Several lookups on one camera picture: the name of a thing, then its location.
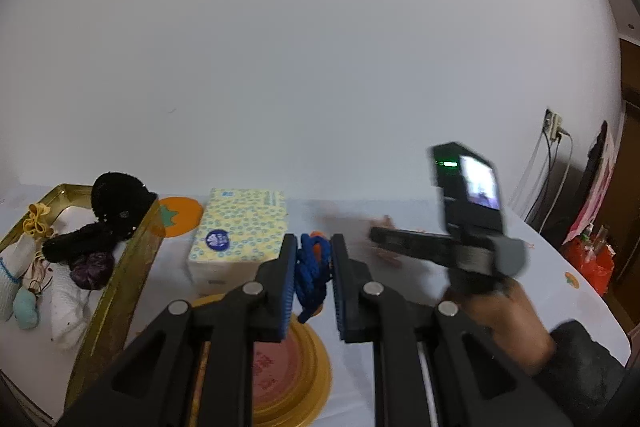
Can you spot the teal soft toy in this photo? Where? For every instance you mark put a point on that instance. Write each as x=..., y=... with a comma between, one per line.
x=25, y=307

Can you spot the black beaded scrunchie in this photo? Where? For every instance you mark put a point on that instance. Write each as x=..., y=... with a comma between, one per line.
x=120, y=202

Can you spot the person's right hand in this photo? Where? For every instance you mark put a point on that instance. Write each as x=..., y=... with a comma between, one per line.
x=505, y=322

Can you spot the yellow cloth scrunchie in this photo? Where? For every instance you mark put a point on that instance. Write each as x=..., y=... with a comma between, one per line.
x=36, y=219

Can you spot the brown wooden cabinet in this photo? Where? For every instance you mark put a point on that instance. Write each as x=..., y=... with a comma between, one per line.
x=631, y=147

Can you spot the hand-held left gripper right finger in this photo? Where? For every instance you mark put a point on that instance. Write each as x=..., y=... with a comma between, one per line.
x=340, y=292

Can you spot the white knitted bunny sock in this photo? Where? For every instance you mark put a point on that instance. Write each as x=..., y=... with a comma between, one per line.
x=7, y=282

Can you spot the person's right forearm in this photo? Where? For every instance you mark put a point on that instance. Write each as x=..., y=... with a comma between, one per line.
x=580, y=367

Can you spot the black fuzzy cloth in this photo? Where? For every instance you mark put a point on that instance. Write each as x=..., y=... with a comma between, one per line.
x=75, y=242

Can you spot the white wall socket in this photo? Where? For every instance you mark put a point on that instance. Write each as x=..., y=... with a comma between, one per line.
x=552, y=124

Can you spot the white persimmon print tablecloth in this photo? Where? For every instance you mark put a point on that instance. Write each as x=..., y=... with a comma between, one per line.
x=550, y=267

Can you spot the dark purple scrunchie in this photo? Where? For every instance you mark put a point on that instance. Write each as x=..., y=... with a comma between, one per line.
x=92, y=269

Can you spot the gold rectangular tin box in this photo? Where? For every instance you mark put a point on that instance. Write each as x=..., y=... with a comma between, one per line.
x=115, y=317

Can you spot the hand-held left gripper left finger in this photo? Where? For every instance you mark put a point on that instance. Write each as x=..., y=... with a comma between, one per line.
x=287, y=292

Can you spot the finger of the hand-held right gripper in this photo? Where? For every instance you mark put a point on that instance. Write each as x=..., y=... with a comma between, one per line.
x=410, y=243

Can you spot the yellow dotted tissue pack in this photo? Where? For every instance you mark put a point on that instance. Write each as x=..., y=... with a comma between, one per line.
x=235, y=227

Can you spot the red plastic bag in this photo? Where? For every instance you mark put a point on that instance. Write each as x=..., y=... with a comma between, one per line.
x=590, y=264

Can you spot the round gold tin pink label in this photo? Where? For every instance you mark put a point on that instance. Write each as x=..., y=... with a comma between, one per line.
x=300, y=357

